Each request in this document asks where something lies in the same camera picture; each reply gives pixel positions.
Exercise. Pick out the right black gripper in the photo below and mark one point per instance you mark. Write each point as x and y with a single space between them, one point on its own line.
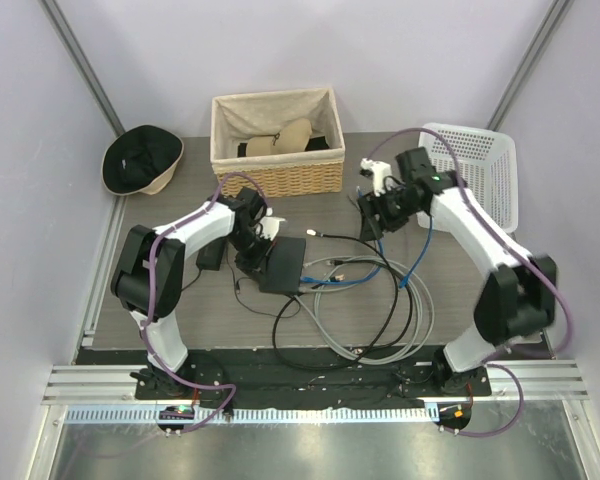
371 206

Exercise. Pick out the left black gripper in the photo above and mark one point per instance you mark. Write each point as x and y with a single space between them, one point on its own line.
258 262

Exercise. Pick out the black power adapter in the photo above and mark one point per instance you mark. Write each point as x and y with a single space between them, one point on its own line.
210 257

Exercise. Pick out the black network switch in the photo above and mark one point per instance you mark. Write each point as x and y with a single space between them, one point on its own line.
284 266

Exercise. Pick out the wicker basket with liner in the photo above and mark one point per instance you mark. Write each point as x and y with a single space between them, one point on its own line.
237 118

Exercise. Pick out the white plastic perforated basket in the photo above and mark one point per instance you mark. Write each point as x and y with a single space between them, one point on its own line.
488 164

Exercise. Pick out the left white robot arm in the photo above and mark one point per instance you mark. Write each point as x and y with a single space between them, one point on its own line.
149 274

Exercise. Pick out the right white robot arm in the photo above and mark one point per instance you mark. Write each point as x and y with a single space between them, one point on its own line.
517 297

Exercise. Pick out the beige cap in basket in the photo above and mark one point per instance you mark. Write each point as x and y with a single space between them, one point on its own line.
293 138

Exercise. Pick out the black and beige bucket hat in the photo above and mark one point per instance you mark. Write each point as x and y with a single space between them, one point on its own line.
143 160

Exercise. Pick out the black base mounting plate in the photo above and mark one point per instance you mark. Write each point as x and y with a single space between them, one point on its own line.
313 378

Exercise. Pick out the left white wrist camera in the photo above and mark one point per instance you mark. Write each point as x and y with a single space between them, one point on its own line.
269 227

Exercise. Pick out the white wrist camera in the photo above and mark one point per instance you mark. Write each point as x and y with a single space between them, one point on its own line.
377 172
269 227

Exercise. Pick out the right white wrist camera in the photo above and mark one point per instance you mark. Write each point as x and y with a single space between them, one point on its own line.
377 172

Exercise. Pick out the white slotted cable duct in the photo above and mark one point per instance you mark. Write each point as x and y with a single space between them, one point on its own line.
176 415

